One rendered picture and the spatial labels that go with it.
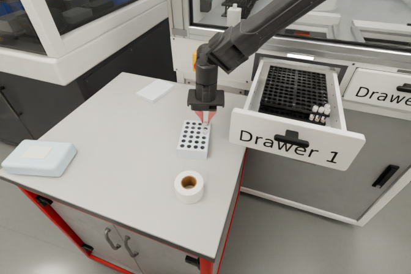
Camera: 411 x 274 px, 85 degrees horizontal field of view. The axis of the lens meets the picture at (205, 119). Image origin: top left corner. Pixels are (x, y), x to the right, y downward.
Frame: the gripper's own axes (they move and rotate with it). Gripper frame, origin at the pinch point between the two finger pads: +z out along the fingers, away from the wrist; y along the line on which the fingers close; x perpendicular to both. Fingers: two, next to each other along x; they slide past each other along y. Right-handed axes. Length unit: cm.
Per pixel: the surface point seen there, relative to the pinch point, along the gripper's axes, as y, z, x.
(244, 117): -9.5, -10.7, 10.1
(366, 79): -49, -9, -11
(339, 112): -35.1, -8.8, 4.6
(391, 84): -56, -9, -9
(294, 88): -25.9, -8.9, -5.7
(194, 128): 3.2, 1.6, 2.2
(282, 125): -18.0, -11.3, 12.7
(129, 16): 40, -8, -64
